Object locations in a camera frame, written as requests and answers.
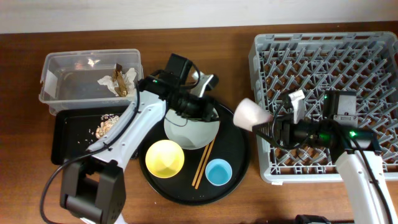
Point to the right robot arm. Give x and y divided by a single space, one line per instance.
356 154

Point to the white tissue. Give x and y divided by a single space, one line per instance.
128 79

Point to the yellow bowl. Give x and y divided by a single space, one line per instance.
164 159

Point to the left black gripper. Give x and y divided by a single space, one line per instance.
206 111

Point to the left wooden chopstick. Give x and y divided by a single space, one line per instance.
200 165

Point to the black rectangular tray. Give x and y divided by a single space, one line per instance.
75 131

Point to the blue cup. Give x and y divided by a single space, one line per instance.
218 172

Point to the round black serving tray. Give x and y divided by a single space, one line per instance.
231 144

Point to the grey dishwasher rack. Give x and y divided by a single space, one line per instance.
363 62

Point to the food scraps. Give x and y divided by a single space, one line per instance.
107 122

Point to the grey round plate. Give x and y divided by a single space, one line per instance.
189 134

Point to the right wooden chopstick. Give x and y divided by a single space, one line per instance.
202 171

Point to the pink cup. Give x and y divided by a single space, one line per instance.
249 114

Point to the black object bottom edge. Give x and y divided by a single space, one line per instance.
311 219

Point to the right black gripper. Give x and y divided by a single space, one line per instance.
285 125

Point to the wooden chopstick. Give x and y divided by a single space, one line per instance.
202 171
200 165

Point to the clear plastic waste bin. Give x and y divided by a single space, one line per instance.
70 79

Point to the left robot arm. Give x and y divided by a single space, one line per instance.
93 187

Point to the gold foil wrapper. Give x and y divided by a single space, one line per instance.
119 82

